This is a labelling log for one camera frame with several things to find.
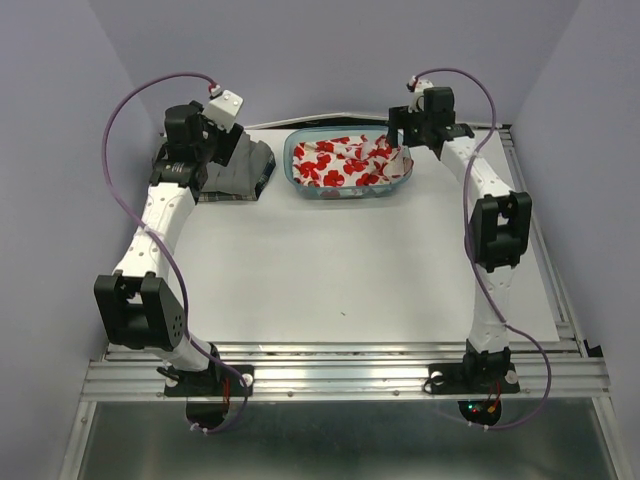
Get grey skirt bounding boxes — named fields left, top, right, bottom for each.
left=199, top=127, right=275, bottom=197

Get navy plaid skirt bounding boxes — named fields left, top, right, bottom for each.
left=197, top=152, right=278, bottom=203

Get red floral white skirt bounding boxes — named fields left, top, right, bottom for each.
left=291, top=134, right=413, bottom=189

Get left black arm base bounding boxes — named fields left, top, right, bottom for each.
left=156, top=364, right=255, bottom=434

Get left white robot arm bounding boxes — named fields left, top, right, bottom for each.
left=94, top=92, right=243, bottom=394

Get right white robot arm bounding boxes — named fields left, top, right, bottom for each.
left=387, top=80, right=532, bottom=394

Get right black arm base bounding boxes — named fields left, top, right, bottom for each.
left=422, top=362, right=521, bottom=428

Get teal laundry basket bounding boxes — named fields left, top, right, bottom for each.
left=283, top=126, right=414, bottom=200

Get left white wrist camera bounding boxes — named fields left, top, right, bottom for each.
left=203, top=87, right=244, bottom=132

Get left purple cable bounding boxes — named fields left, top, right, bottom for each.
left=101, top=72, right=254, bottom=435

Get aluminium frame rail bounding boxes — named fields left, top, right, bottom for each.
left=81, top=340, right=611, bottom=402

